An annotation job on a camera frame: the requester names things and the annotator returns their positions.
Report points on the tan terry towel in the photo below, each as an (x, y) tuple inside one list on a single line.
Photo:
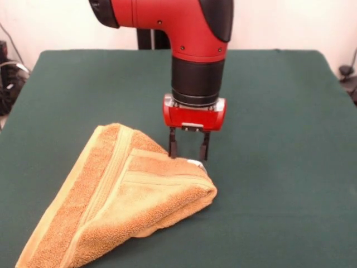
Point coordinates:
[(139, 195)]

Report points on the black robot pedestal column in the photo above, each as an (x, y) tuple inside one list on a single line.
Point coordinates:
[(145, 39)]

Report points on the dark green table cloth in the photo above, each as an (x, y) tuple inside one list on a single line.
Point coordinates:
[(279, 181)]

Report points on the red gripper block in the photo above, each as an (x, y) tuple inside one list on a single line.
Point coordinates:
[(195, 117)]

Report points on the dark stand base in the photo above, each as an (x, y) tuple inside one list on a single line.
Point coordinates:
[(346, 70), (11, 89)]

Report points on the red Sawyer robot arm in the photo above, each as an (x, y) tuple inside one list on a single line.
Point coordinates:
[(189, 28)]

